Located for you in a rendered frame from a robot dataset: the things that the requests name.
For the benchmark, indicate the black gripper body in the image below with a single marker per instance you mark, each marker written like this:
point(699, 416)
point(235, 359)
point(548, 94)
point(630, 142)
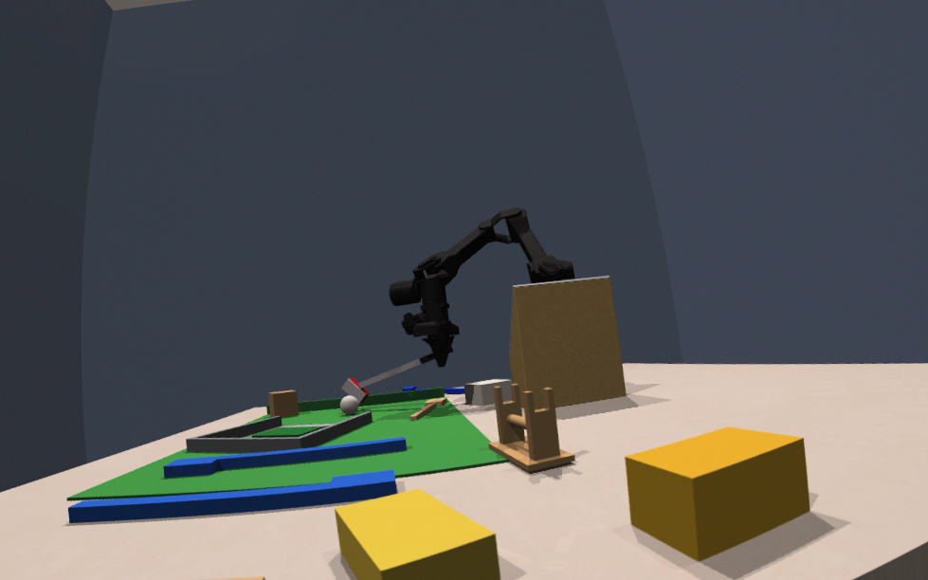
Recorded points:
point(437, 320)

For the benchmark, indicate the green flat mat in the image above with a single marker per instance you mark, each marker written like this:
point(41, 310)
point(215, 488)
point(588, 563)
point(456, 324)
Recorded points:
point(441, 440)

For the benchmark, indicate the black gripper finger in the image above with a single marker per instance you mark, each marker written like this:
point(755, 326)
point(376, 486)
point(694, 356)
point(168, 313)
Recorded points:
point(438, 346)
point(449, 344)

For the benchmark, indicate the blue flat bar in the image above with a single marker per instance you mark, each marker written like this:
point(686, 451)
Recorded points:
point(341, 489)
point(210, 465)

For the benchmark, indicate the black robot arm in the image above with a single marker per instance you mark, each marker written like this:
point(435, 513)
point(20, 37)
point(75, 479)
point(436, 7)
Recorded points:
point(442, 267)

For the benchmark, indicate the white golf ball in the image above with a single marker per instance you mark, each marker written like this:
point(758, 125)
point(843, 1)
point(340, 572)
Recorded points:
point(349, 404)

